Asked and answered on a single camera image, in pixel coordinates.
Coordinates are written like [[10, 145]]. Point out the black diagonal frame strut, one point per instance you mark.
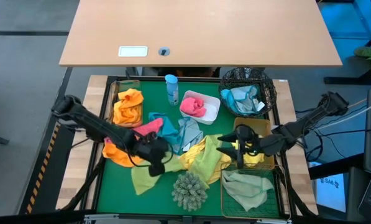
[[297, 199], [87, 182]]

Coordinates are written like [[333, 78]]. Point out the teal microfiber towel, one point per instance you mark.
[[227, 99], [166, 127]]

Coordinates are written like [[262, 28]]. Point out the pink microfiber towel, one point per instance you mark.
[[193, 107], [149, 127]]

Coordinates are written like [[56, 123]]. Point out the clear plastic tray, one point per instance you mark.
[[124, 84]]

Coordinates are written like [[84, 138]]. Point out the light blue spray bottle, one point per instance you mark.
[[172, 90]]

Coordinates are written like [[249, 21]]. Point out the grey-green artificial succulent plant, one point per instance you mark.
[[189, 191]]

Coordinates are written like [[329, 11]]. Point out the green table mat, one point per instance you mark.
[[135, 202]]

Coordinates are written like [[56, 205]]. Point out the white labelled box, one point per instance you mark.
[[331, 193]]

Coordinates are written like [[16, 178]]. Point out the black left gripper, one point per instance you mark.
[[152, 151]]

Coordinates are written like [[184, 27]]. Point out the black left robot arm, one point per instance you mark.
[[89, 119]]

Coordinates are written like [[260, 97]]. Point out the amber plastic tray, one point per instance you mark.
[[253, 124]]

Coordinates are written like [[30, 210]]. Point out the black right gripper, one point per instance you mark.
[[250, 141]]

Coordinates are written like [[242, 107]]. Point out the black aluminium table frame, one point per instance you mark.
[[148, 78]]

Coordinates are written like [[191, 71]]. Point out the sage green microfiber towel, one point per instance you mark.
[[245, 189]]

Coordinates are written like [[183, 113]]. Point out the person's green shoe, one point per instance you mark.
[[367, 52]]

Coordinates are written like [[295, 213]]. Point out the yellow microfiber towel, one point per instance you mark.
[[255, 158], [194, 154]]

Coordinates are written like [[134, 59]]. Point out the hazard striped base plate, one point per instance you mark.
[[48, 174]]

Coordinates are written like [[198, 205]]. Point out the black desk foot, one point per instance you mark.
[[343, 80]]

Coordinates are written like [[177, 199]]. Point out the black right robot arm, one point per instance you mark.
[[309, 118]]

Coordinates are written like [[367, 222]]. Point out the beige wooden desk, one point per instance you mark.
[[200, 31]]

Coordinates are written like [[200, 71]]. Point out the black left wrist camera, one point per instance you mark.
[[156, 170]]

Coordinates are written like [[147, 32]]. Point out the white plastic basket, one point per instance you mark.
[[211, 110]]

